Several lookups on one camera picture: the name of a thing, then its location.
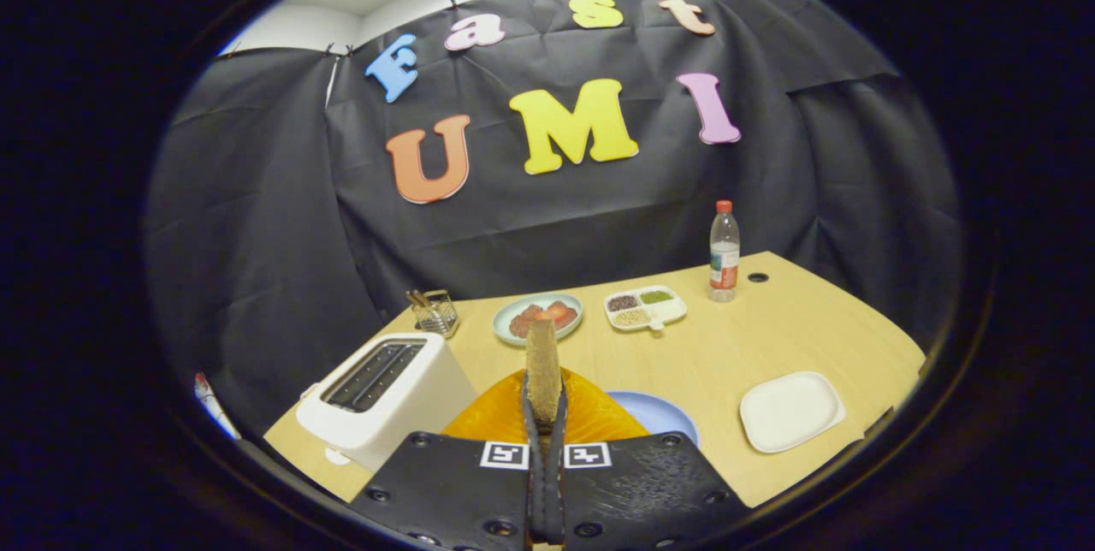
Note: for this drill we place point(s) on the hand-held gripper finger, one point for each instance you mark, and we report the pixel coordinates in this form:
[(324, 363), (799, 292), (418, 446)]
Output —
[(536, 491), (554, 491)]

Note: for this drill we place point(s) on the brown toast bread slice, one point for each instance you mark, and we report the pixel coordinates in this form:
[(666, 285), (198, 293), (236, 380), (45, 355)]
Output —
[(542, 363)]

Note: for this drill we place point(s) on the blue round plate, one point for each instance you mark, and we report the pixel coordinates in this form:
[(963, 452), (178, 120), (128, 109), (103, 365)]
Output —
[(659, 418)]

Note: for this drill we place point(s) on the white toaster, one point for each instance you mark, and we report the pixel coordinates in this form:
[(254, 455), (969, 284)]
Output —
[(402, 423)]

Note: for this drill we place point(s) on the brown meat patty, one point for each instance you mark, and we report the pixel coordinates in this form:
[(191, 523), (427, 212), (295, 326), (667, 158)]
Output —
[(522, 324)]

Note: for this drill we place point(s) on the red tomato slice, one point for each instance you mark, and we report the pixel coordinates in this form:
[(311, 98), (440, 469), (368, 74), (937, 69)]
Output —
[(560, 313)]

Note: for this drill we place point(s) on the pale green round plate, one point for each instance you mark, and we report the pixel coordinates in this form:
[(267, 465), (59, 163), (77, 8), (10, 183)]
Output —
[(505, 313)]

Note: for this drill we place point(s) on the white divided seed dish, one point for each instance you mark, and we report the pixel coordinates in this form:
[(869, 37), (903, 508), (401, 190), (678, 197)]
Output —
[(671, 311)]

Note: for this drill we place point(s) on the white square plate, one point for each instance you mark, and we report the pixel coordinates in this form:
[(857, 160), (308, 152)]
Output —
[(791, 410)]

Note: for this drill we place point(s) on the clear bottle with red cap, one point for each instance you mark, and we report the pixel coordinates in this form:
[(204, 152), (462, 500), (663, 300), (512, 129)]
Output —
[(724, 264)]

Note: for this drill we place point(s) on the white and red object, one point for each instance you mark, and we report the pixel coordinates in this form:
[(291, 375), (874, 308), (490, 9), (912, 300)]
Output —
[(216, 410)]

